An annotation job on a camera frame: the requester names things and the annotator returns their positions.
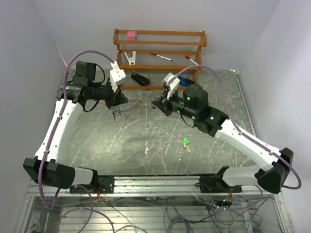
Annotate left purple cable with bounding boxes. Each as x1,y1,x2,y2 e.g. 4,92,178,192
37,50,115,233

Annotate blue stapler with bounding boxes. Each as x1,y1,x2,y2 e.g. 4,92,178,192
178,76,195,87

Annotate green tag key bunch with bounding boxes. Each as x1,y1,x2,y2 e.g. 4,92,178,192
180,137,190,153

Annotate red white marker right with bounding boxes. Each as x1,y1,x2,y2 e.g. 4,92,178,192
185,55,199,66

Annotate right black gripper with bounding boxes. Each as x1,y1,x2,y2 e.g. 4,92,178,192
152,86,198,120

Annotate grey keyring disc with rings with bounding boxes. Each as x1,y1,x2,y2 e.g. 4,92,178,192
109,99,142,115

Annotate black stapler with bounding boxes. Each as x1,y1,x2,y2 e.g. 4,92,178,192
131,72,150,86

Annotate red white marker left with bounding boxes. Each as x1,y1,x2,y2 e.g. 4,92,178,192
150,52,173,62

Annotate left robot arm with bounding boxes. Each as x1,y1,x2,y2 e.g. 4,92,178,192
23,61,128,193

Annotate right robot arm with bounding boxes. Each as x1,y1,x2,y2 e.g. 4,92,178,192
152,84,294,194

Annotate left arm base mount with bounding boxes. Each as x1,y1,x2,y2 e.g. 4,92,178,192
96,176,115,194

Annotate white clip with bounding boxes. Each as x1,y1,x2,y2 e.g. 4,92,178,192
124,51,136,66

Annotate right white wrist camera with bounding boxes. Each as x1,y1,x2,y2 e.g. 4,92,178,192
163,72,180,100

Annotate aluminium rail frame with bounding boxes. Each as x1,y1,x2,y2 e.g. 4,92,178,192
26,175,282,197

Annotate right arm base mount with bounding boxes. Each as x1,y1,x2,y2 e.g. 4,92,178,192
194,175,242,193

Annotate wooden shelf rack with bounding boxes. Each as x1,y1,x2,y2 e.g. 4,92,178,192
113,29,207,82

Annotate red white marker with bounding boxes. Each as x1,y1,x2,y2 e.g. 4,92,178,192
150,52,173,62
185,55,199,66

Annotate pink eraser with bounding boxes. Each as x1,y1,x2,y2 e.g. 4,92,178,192
127,31,138,40

